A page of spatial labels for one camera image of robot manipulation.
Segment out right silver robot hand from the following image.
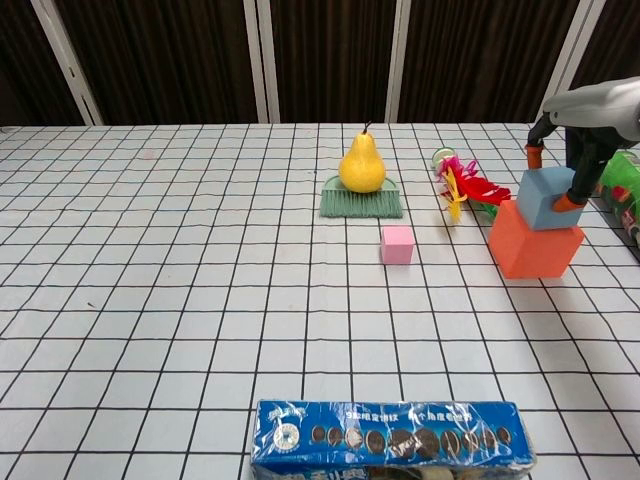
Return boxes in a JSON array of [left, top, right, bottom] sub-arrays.
[[524, 77, 640, 214]]

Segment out medium blue foam block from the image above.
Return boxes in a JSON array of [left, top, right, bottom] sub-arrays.
[[516, 166, 585, 232]]

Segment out small pink foam block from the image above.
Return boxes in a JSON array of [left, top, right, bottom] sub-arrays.
[[380, 225, 415, 265]]

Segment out green chips can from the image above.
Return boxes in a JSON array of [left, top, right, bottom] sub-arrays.
[[592, 149, 640, 261]]

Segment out colourful feather shuttlecock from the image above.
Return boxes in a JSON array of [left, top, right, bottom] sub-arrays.
[[432, 146, 511, 224]]

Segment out large orange foam block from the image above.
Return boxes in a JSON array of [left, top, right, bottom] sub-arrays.
[[488, 198, 586, 279]]

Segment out yellow pear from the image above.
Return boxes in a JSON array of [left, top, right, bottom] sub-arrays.
[[338, 121, 389, 195]]

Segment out small green hand broom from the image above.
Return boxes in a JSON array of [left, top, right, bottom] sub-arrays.
[[319, 174, 404, 220]]

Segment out blue cookie box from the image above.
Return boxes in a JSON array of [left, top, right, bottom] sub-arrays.
[[249, 399, 537, 480]]

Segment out dark folding screen white frames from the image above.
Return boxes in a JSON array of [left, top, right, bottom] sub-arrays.
[[0, 0, 640, 126]]

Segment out white checked tablecloth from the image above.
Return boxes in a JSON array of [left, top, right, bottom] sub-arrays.
[[0, 121, 640, 480]]

